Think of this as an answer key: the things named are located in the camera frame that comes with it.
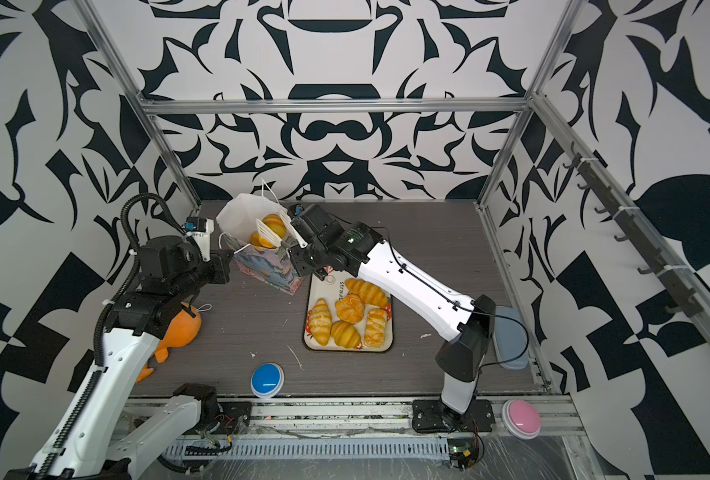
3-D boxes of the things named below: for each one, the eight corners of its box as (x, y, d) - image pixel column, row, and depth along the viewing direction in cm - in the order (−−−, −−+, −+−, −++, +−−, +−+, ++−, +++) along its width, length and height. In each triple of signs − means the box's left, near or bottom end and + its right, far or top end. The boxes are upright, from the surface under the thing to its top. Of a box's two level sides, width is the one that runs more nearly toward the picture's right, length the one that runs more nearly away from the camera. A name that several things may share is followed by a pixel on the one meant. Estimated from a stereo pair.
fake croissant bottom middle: (330, 348, 86) (329, 343, 83) (331, 324, 90) (331, 319, 87) (361, 348, 86) (362, 343, 83) (361, 324, 90) (361, 319, 87)
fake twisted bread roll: (361, 346, 86) (361, 342, 84) (368, 309, 93) (368, 305, 91) (382, 350, 85) (383, 346, 83) (387, 313, 92) (388, 309, 90)
